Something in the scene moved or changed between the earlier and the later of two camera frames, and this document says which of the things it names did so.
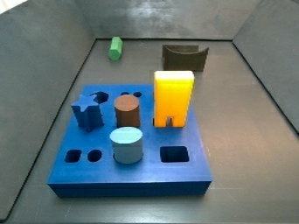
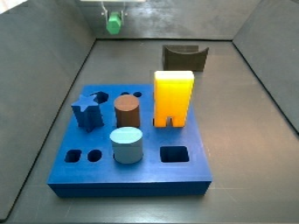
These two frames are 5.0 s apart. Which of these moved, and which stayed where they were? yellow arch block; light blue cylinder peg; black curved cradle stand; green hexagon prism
Moved: green hexagon prism
Stayed: black curved cradle stand; yellow arch block; light blue cylinder peg
